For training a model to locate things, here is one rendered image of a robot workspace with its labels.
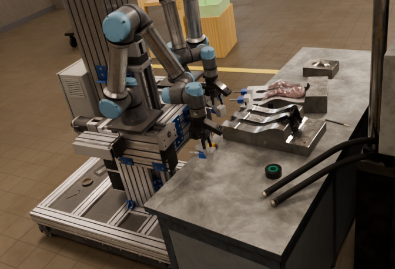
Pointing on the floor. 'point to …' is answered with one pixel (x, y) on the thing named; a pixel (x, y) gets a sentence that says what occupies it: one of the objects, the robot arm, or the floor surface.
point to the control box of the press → (388, 125)
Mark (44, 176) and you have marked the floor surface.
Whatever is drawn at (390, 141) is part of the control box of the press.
